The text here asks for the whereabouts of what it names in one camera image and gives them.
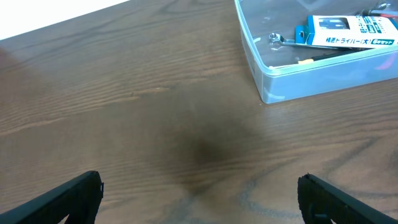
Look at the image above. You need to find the clear plastic container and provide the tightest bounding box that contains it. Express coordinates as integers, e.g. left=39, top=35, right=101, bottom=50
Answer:
left=235, top=0, right=397, bottom=103

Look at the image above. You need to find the white teal screwdriver set box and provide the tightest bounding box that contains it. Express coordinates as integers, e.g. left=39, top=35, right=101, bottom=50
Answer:
left=295, top=16, right=397, bottom=49

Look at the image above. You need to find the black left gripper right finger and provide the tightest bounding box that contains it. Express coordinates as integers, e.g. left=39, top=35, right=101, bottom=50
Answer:
left=297, top=174, right=397, bottom=224

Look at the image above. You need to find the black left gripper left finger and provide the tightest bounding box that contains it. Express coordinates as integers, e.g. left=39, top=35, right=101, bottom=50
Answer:
left=1, top=170, right=104, bottom=224

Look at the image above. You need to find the silver ring wrench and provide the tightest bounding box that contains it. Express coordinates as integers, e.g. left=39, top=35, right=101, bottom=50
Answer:
left=269, top=33, right=338, bottom=50

